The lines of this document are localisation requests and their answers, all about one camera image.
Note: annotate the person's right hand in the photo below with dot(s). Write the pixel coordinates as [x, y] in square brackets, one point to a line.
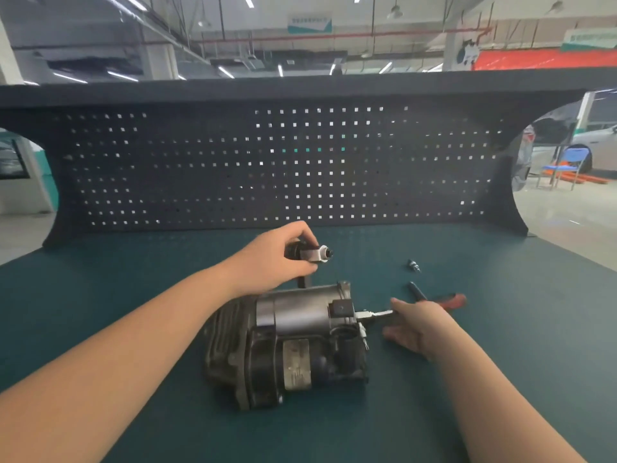
[424, 325]

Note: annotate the person's left hand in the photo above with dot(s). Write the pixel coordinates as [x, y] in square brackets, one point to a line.
[270, 257]

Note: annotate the person's right fingers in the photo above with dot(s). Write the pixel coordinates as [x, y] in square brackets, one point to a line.
[401, 333]

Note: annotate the person's left thumb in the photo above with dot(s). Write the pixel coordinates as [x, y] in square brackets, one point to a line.
[303, 267]

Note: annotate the person's left forearm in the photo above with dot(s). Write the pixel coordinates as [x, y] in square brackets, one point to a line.
[120, 361]

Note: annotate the person's right forearm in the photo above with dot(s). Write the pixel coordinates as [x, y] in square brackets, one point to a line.
[491, 405]

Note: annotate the small metal bolt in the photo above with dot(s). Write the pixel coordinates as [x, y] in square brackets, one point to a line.
[413, 265]

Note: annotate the grey air compressor motor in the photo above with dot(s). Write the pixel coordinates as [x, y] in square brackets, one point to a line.
[294, 342]

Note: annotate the black perforated pegboard panel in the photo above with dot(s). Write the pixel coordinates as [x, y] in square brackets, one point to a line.
[289, 159]

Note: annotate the blue folding chair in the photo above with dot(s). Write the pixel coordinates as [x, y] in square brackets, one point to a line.
[569, 163]

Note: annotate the grey car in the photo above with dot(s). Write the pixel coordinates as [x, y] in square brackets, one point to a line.
[542, 139]

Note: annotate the green and white hanging sign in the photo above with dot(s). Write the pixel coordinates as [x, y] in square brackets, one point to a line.
[310, 23]

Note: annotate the black and white cat sticker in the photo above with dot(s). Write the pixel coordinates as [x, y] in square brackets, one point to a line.
[467, 53]

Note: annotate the pendant ceiling lamp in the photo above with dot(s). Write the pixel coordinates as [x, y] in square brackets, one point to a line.
[557, 5]
[395, 13]

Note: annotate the white car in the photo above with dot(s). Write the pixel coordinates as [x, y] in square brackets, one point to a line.
[600, 142]

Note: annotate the red banner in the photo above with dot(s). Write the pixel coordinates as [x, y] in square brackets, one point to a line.
[544, 60]

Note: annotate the green and white wide banner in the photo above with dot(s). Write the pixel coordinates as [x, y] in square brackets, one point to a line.
[590, 39]

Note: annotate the dark framed wall board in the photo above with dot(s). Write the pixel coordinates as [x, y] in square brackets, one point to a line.
[13, 159]

